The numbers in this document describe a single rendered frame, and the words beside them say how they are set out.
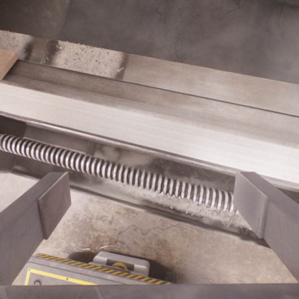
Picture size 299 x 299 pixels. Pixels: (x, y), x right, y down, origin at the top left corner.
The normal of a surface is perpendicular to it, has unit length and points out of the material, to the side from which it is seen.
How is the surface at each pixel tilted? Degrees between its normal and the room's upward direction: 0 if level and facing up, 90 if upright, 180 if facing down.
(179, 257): 0
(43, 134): 0
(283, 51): 11
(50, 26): 0
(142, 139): 36
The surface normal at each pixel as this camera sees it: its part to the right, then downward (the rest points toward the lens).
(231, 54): 0.00, -0.04
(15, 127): 0.96, 0.24
